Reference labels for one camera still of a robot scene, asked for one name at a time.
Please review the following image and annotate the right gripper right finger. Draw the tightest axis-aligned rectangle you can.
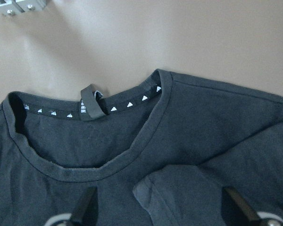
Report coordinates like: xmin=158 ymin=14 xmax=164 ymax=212
xmin=223 ymin=187 xmax=261 ymax=226

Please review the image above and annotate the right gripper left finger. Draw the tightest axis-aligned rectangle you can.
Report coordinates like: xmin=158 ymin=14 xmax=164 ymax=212
xmin=69 ymin=187 xmax=99 ymax=226

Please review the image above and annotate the black printed t-shirt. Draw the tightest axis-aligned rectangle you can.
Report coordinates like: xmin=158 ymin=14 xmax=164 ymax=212
xmin=0 ymin=69 xmax=283 ymax=226

